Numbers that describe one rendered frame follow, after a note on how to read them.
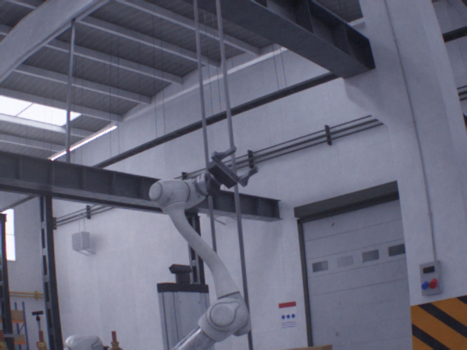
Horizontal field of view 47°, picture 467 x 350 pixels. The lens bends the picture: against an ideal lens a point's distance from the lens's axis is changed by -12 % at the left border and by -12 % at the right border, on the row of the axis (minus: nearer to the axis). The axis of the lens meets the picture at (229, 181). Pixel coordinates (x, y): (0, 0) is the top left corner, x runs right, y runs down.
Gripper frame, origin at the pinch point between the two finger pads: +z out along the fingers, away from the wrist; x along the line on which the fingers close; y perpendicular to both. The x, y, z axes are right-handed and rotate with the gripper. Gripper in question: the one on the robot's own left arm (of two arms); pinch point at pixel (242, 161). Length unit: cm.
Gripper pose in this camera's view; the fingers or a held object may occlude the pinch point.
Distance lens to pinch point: 244.0
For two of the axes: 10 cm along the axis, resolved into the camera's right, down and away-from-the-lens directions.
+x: 6.7, 5.9, 4.5
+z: 7.4, -4.5, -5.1
